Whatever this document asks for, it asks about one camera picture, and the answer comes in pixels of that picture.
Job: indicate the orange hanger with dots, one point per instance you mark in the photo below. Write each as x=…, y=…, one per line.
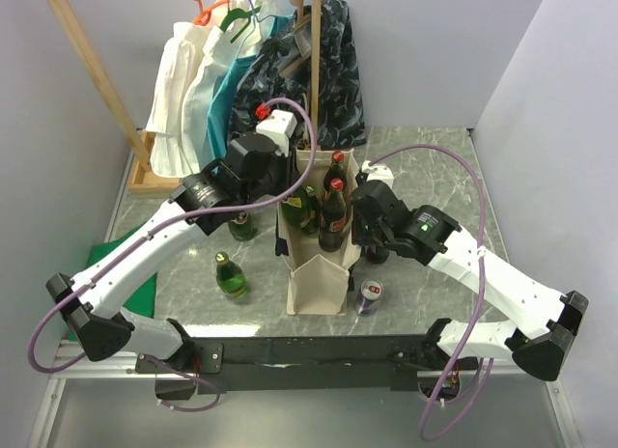
x=204, y=15

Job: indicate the white ruffled shirt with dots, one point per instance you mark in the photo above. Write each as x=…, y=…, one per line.
x=171, y=156

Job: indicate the dark patterned shirt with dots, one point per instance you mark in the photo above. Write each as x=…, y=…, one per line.
x=341, y=114

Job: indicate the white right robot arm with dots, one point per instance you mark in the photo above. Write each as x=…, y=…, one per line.
x=541, y=323

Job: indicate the wooden clothes rack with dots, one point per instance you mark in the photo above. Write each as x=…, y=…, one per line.
x=141, y=180

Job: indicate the aluminium rail frame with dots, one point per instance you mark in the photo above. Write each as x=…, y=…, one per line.
x=122, y=366

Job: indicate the cola bottle middle red cap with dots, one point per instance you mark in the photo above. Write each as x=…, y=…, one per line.
x=376, y=255

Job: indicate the dark cola bottle red cap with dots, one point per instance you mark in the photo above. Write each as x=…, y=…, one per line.
x=335, y=171

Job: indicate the cola bottle front red cap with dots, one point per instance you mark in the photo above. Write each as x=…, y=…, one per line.
x=333, y=218

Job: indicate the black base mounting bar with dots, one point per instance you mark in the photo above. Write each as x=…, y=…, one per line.
x=310, y=363

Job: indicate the wooden hanger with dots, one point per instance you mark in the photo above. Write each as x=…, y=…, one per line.
x=301, y=51

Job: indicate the green hanger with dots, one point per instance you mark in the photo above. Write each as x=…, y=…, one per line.
x=233, y=16

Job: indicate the green glass bottle yellow label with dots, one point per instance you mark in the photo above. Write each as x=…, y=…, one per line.
x=313, y=226

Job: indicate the green cloth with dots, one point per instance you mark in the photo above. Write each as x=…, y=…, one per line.
x=142, y=301

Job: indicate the silver blue energy drink can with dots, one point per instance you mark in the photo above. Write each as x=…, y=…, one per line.
x=368, y=297

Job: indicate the blue wire hanger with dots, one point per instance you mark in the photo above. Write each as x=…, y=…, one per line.
x=261, y=19

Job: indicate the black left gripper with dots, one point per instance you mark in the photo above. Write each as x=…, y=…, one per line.
x=290, y=176

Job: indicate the beige canvas tote bag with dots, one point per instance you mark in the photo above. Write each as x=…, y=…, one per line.
x=319, y=281

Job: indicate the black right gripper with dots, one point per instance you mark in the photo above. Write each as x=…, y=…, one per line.
x=357, y=235

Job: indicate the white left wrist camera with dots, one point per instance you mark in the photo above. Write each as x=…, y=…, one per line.
x=278, y=125

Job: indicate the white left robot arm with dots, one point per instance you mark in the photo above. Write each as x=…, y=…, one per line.
x=102, y=325

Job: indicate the teal shirt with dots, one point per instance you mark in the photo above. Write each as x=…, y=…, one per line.
x=230, y=71

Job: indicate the green bottle front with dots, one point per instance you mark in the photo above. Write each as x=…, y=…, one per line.
x=229, y=276

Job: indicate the pale white blouse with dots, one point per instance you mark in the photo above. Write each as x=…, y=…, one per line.
x=199, y=93

